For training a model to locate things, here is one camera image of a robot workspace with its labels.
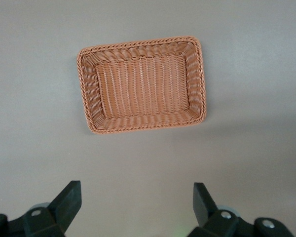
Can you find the brown table cloth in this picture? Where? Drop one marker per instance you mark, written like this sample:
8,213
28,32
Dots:
39,74

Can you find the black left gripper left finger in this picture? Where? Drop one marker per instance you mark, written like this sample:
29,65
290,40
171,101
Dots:
59,209

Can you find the brown wicker basket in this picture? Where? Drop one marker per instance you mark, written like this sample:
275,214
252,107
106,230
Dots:
143,86

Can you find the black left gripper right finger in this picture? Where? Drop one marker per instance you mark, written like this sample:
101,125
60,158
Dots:
207,209

